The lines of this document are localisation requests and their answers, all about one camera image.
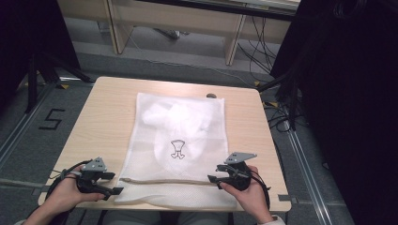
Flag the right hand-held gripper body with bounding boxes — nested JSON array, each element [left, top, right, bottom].
[[223, 152, 258, 192]]

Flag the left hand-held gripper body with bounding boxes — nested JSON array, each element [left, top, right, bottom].
[[76, 157, 109, 193]]

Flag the white mesh laundry bag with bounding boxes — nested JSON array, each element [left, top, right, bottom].
[[114, 92, 238, 210]]

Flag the person's right hand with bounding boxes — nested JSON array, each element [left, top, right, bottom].
[[220, 165, 273, 221]]

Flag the person's left hand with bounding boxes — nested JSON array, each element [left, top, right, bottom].
[[46, 166, 106, 218]]

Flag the person's grey trouser legs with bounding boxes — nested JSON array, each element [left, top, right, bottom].
[[102, 210, 230, 225]]

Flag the white garment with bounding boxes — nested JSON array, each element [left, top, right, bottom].
[[141, 101, 218, 176]]

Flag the black metal stand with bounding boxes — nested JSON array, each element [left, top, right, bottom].
[[23, 52, 94, 114], [257, 69, 299, 131]]

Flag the black curtain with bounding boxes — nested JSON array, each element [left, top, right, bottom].
[[0, 0, 82, 109], [269, 0, 398, 225]]

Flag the grey power strip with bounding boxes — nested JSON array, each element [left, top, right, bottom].
[[153, 27, 182, 40]]

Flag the light wooden desk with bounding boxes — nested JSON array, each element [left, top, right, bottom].
[[56, 0, 302, 67]]

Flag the metal floor rail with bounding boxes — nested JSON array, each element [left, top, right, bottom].
[[282, 118, 333, 225], [0, 83, 54, 168]]

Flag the tangle of black floor cables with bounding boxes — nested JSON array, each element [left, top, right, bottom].
[[262, 101, 297, 133]]

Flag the bundle of black cables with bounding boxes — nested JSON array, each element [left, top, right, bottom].
[[237, 15, 279, 75]]

